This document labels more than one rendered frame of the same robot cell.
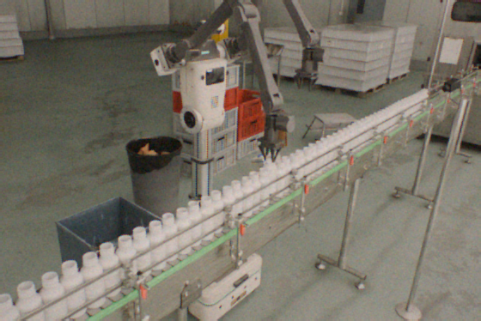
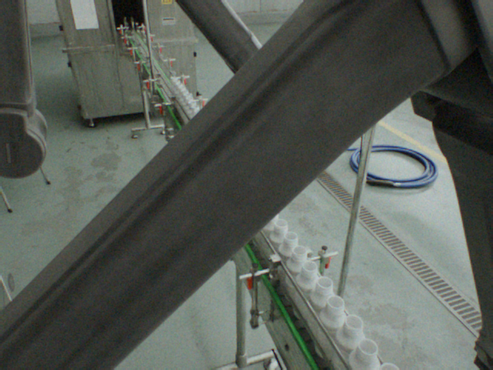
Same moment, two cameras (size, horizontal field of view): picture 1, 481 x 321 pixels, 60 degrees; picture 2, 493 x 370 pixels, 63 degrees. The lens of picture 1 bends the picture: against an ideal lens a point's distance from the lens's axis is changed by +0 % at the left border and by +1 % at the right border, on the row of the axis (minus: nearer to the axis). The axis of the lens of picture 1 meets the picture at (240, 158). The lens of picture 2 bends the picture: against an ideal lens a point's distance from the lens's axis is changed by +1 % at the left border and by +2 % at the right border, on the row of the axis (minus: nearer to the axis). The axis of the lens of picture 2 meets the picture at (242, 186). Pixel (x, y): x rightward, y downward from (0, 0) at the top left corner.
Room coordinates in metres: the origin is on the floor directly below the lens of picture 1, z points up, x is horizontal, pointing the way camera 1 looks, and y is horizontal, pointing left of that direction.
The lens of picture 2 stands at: (1.76, 0.26, 1.83)
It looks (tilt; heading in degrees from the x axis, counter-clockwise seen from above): 32 degrees down; 301
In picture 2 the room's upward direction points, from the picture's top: straight up
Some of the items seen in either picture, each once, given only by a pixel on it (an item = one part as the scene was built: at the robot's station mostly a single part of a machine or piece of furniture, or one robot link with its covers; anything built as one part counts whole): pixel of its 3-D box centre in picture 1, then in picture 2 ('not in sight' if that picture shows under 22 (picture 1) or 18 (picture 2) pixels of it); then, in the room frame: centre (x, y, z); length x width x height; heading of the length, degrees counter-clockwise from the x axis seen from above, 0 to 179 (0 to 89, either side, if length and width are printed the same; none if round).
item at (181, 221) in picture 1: (182, 230); not in sight; (1.22, 0.19, 1.08); 0.06 x 0.06 x 0.17
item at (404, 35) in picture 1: (381, 51); not in sight; (9.61, -3.06, 0.59); 1.25 x 1.03 x 1.17; 142
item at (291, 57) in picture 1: (296, 53); not in sight; (9.25, -1.12, 0.50); 1.23 x 1.05 x 1.00; 140
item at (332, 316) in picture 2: (310, 160); (331, 327); (1.91, -0.35, 1.08); 0.06 x 0.06 x 0.17
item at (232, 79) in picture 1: (206, 76); not in sight; (4.11, 0.38, 1.00); 0.61 x 0.41 x 0.22; 149
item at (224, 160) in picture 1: (205, 158); not in sight; (4.11, 0.37, 0.11); 0.61 x 0.41 x 0.22; 147
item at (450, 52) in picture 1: (451, 50); (84, 11); (5.28, -2.53, 1.22); 0.23 x 0.03 x 0.32; 51
